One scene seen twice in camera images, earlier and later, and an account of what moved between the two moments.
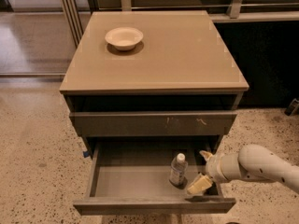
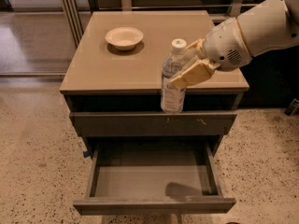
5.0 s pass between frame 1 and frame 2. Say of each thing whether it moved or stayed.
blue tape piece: stayed
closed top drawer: stayed
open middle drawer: stayed
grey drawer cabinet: stayed
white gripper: moved
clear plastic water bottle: moved
